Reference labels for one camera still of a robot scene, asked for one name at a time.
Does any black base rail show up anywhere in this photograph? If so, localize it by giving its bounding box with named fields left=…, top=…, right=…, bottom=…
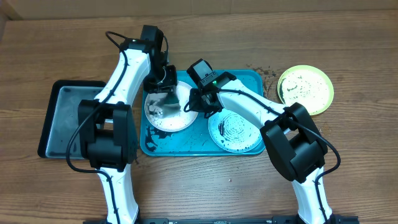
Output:
left=83, top=215, right=360, bottom=224

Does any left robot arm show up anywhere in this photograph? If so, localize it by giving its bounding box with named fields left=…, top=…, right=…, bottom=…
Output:
left=66, top=25, right=178, bottom=223

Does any teal plastic tray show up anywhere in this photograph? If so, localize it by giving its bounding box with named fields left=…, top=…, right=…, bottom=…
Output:
left=139, top=68, right=267, bottom=157

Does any dark green sponge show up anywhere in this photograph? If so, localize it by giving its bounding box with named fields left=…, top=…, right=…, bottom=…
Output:
left=164, top=91, right=180, bottom=108

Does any yellow-green rimmed plate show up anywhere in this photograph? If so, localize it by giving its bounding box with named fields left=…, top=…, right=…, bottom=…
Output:
left=277, top=65, right=335, bottom=115

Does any light blue rimmed plate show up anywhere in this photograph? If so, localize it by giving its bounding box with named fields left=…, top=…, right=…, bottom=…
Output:
left=208, top=110, right=265, bottom=154

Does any black water tray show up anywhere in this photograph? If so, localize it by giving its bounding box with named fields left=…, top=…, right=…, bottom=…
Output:
left=37, top=80, right=106, bottom=159

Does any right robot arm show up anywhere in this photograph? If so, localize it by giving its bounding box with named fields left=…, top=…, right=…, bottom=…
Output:
left=185, top=59, right=335, bottom=223

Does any white plate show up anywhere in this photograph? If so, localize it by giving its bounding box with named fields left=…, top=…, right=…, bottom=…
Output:
left=144, top=81, right=198, bottom=132

